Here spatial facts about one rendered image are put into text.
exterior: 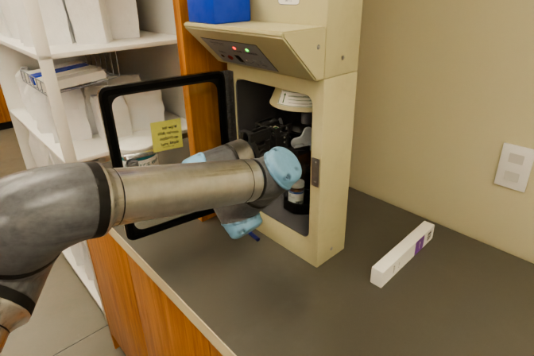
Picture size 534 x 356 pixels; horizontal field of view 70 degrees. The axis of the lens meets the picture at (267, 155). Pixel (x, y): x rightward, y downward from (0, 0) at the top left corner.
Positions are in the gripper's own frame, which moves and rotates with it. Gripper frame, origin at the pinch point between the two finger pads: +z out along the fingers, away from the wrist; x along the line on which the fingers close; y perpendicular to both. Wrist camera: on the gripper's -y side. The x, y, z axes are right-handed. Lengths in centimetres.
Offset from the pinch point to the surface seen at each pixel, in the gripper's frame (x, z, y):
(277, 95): 1.8, -7.7, 12.6
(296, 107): -4.2, -7.8, 10.9
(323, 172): -14.1, -9.5, -1.7
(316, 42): -14.2, -12.7, 26.8
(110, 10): 124, 5, 27
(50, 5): 125, -19, 31
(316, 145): -12.7, -10.4, 4.7
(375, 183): -2.6, 32.1, -25.4
